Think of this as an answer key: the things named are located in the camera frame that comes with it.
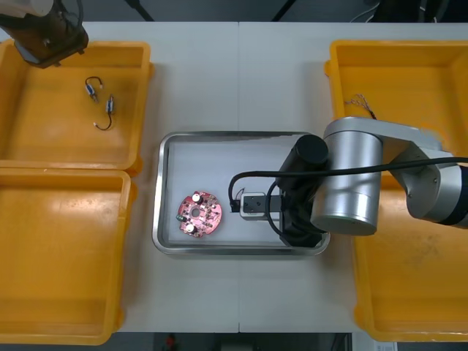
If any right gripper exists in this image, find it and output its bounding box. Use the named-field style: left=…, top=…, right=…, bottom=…
left=279, top=178, right=329, bottom=250

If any small metal solenoid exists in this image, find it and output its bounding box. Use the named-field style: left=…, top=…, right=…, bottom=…
left=92, top=94, right=116, bottom=132
left=84, top=76, right=104, bottom=104

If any steel tray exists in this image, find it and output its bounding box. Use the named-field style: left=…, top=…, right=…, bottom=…
left=151, top=130, right=331, bottom=259

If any round red circuit board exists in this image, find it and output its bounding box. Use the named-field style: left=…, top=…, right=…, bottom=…
left=176, top=189, right=224, bottom=237

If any blue-white twisted wire harness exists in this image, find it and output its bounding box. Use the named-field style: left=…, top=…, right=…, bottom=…
left=343, top=94, right=378, bottom=120

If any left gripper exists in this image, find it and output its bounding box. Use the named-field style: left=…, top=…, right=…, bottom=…
left=13, top=20, right=90, bottom=69

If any yellow-orange plastic bin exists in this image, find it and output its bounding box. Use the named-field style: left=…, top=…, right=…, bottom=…
left=0, top=39, right=154, bottom=173
left=324, top=39, right=468, bottom=164
left=352, top=175, right=468, bottom=343
left=0, top=167, right=139, bottom=347

